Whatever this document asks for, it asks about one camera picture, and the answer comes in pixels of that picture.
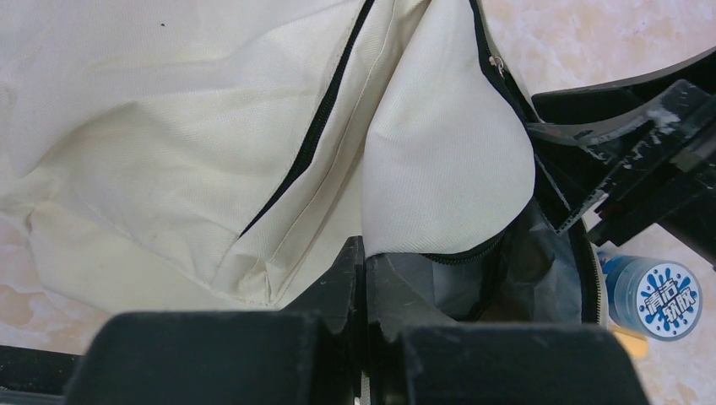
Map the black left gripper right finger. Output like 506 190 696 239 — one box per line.
366 255 648 404

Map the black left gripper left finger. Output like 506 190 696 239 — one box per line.
64 236 364 404

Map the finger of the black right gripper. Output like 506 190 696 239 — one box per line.
553 84 715 263
529 48 715 146

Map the cream canvas backpack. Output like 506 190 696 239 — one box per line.
0 0 610 328

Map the orange pink highlighter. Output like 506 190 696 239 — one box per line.
609 326 649 359

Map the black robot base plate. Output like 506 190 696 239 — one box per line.
1 345 81 404

